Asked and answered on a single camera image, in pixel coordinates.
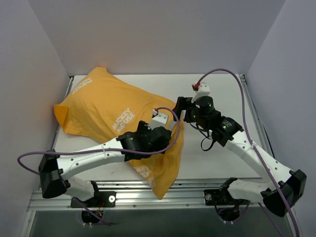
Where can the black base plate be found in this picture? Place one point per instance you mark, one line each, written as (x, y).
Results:
(108, 198)
(215, 197)

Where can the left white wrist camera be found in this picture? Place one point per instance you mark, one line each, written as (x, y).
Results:
(158, 120)

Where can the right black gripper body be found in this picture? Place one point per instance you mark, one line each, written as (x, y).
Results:
(184, 104)

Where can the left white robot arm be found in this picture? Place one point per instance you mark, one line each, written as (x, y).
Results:
(58, 172)

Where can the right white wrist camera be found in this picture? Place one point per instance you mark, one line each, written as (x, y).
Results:
(201, 89)

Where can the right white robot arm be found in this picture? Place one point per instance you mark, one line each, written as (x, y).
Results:
(281, 187)

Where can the aluminium front rail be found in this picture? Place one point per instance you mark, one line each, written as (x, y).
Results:
(133, 195)

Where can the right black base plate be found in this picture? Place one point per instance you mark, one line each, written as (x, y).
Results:
(215, 197)

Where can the orange Mickey Mouse pillowcase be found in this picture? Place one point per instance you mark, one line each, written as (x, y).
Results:
(102, 107)

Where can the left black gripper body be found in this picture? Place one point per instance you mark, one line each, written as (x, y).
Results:
(162, 135)

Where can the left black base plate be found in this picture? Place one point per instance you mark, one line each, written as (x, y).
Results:
(108, 198)

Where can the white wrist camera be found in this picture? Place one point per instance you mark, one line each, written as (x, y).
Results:
(201, 89)
(158, 120)

